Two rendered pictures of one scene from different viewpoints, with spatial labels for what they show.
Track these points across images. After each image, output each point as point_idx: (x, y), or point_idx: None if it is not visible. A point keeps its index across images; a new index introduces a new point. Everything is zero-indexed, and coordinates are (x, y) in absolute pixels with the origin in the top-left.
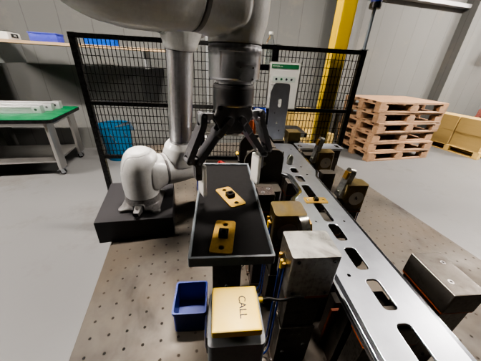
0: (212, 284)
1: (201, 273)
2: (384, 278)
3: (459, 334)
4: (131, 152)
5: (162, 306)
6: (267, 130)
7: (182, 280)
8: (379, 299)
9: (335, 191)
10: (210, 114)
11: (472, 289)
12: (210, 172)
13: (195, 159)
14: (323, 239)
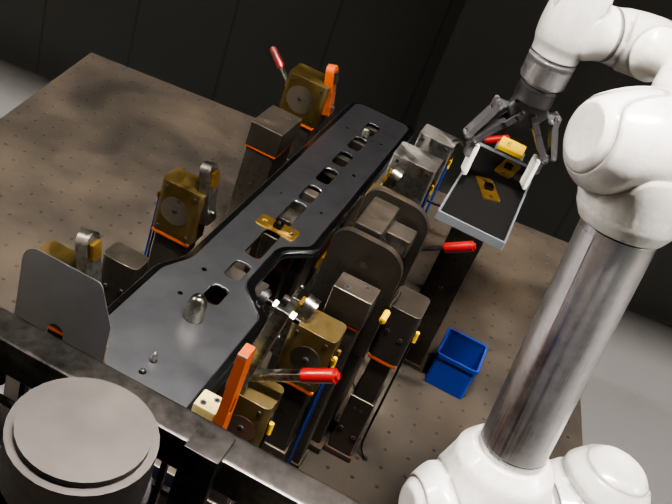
0: (410, 392)
1: (422, 414)
2: (324, 157)
3: (153, 193)
4: (631, 463)
5: (485, 406)
6: (481, 112)
7: (453, 422)
8: (323, 173)
9: (208, 221)
10: (549, 112)
11: (280, 110)
12: (496, 227)
13: (546, 152)
14: (405, 152)
